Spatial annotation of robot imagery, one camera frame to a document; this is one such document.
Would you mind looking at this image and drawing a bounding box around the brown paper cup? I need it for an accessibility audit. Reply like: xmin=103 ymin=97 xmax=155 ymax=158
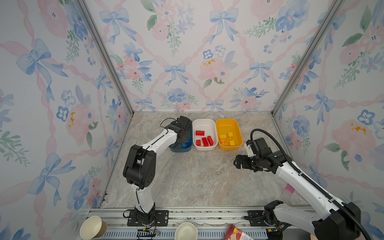
xmin=80 ymin=216 xmax=108 ymax=240

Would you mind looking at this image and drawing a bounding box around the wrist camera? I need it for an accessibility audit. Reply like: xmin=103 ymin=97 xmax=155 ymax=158
xmin=249 ymin=138 xmax=273 ymax=158
xmin=176 ymin=116 xmax=192 ymax=130

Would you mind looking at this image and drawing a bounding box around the white plastic bin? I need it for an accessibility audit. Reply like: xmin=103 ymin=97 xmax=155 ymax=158
xmin=192 ymin=119 xmax=218 ymax=151

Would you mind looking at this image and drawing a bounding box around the dark teal plastic bin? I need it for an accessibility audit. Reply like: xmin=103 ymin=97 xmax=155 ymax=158
xmin=169 ymin=124 xmax=193 ymax=153

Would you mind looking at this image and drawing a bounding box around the white paper bowl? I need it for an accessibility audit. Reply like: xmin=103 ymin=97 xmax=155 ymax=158
xmin=175 ymin=223 xmax=199 ymax=240

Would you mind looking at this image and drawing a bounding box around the pink transparent box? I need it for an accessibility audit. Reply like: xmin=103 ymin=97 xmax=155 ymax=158
xmin=281 ymin=184 xmax=295 ymax=202

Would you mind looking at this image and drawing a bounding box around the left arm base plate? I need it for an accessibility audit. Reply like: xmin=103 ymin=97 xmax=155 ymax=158
xmin=127 ymin=209 xmax=170 ymax=227

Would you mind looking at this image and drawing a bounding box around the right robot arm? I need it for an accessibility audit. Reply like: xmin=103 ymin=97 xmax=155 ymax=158
xmin=234 ymin=151 xmax=370 ymax=240

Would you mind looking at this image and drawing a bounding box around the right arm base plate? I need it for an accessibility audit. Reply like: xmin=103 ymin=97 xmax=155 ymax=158
xmin=247 ymin=209 xmax=292 ymax=227

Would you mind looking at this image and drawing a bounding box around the red snack box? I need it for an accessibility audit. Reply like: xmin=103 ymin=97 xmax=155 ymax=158
xmin=223 ymin=224 xmax=253 ymax=240

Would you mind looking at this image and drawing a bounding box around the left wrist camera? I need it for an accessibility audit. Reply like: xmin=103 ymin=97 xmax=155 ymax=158
xmin=176 ymin=116 xmax=192 ymax=130

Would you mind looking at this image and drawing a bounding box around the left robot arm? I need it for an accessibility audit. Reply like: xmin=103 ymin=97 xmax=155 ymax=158
xmin=123 ymin=126 xmax=192 ymax=217

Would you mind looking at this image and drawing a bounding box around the yellow plastic bin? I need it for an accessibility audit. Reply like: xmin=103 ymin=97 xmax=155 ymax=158
xmin=216 ymin=119 xmax=243 ymax=151

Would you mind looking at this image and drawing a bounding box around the blue lego brick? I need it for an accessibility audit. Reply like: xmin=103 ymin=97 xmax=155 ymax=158
xmin=182 ymin=138 xmax=192 ymax=149

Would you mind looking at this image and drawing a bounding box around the aluminium frame rail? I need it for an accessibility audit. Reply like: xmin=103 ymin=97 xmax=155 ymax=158
xmin=86 ymin=206 xmax=326 ymax=230

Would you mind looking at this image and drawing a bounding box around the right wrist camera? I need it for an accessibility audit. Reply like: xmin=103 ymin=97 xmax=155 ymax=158
xmin=249 ymin=138 xmax=273 ymax=158

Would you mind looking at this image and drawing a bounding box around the black corrugated cable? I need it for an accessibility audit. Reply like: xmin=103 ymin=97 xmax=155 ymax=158
xmin=250 ymin=128 xmax=373 ymax=240

